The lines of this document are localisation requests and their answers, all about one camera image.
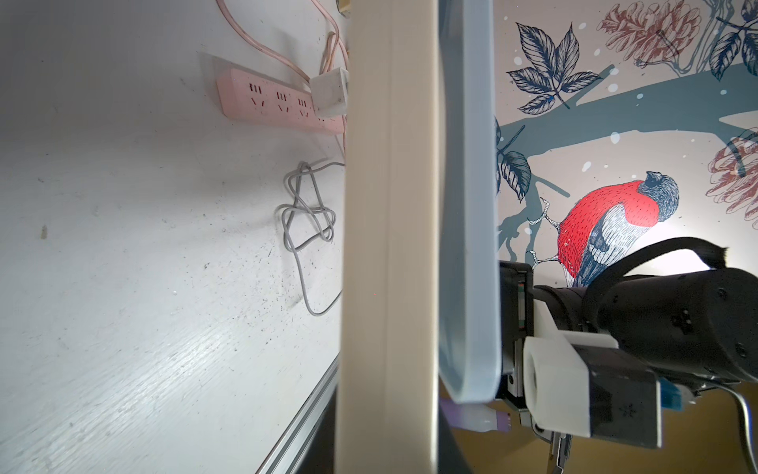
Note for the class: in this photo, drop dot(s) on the white USB charger block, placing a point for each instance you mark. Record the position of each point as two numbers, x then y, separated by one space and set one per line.
329 93

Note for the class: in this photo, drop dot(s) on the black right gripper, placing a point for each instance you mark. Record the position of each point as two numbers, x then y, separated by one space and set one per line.
516 282

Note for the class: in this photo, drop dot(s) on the purple white water bottle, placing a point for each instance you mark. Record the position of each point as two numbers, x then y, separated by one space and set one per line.
476 418

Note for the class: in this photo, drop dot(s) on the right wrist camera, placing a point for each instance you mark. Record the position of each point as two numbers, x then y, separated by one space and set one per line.
584 385

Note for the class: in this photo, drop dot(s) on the blue white electronic scale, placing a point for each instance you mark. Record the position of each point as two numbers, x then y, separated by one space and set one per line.
420 308

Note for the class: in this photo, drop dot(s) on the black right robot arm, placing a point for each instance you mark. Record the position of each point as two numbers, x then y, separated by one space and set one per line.
652 332

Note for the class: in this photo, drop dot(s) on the pink power strip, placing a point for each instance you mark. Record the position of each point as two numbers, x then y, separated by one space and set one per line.
252 98

